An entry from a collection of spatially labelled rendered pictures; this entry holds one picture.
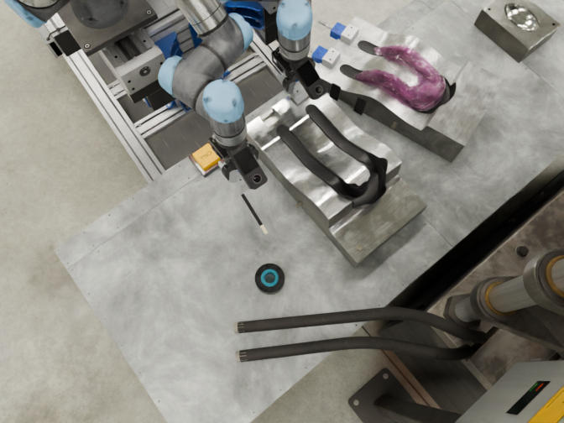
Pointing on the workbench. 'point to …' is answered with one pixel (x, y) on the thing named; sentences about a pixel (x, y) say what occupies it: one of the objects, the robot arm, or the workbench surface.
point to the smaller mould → (516, 26)
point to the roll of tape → (268, 274)
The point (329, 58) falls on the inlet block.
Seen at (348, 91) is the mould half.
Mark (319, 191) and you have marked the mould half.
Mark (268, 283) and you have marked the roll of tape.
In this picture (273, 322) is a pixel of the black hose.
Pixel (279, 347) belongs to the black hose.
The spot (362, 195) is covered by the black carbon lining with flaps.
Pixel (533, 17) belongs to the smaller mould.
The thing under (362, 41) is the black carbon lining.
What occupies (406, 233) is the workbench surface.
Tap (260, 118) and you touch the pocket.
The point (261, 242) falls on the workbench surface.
